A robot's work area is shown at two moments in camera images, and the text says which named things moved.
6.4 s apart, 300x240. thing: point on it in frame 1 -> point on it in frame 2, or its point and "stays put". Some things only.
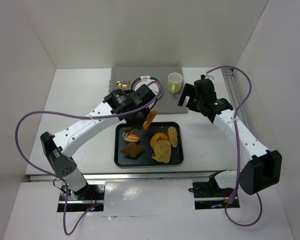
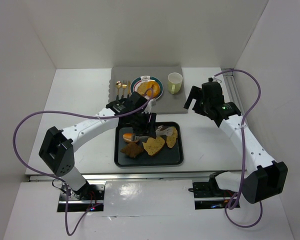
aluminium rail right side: x=234 y=93 stays put
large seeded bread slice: x=162 y=149 -> x=152 y=145
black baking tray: x=160 y=145 stays put
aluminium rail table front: x=177 y=176 stays put
